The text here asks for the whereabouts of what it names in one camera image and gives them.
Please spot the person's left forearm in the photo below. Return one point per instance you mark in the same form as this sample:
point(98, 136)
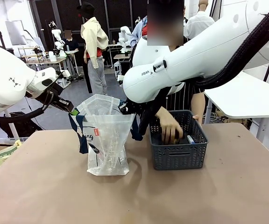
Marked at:
point(198, 105)

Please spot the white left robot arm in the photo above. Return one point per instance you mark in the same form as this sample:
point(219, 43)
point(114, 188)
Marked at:
point(6, 81)

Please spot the wooden background table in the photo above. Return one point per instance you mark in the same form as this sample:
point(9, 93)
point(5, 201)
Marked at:
point(45, 61)

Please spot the person's left hand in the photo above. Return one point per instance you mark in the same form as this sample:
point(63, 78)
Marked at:
point(197, 118)

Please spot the person in striped black shirt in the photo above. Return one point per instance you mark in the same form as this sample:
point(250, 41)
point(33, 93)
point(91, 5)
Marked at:
point(181, 98)

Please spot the person's right hand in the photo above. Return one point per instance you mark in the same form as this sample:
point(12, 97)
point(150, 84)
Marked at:
point(170, 127)

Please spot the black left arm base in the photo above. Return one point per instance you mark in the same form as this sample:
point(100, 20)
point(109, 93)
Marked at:
point(24, 126)

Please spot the small blue white box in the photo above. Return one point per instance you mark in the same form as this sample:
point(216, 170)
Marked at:
point(191, 139)

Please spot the grey whiteboard panel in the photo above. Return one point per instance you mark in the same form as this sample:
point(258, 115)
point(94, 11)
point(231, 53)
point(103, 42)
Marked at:
point(15, 32)

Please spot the green printed paper bag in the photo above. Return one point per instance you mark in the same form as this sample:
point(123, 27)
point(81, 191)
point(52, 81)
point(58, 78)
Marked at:
point(6, 152)

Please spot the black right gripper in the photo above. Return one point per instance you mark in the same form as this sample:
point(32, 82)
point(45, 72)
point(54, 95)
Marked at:
point(136, 107)

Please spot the person in blue shirt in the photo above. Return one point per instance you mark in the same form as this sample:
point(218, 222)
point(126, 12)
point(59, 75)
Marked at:
point(138, 32)

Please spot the person in beige hoodie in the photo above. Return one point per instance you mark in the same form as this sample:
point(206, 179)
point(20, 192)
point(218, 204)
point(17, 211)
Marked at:
point(94, 46)

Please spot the white table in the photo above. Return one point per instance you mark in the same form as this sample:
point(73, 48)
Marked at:
point(244, 98)

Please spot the small yellow brown item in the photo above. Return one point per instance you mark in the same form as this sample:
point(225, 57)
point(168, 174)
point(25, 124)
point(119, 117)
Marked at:
point(177, 140)

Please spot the person in white shirt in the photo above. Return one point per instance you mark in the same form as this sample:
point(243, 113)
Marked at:
point(198, 23)

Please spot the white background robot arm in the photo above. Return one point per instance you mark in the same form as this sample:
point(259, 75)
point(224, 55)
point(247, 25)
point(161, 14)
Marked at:
point(57, 39)
point(124, 38)

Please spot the person in dark clothes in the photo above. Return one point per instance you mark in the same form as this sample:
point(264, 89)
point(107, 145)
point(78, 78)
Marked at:
point(70, 44)

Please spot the grey plastic basket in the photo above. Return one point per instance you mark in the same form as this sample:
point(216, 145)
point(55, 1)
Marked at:
point(179, 156)

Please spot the person's right forearm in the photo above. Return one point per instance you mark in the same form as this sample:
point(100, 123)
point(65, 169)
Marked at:
point(161, 112)

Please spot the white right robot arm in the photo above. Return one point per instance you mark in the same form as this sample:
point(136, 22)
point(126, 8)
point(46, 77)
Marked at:
point(183, 63)

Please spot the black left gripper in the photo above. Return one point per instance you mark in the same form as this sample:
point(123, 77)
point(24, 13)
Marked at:
point(63, 104)

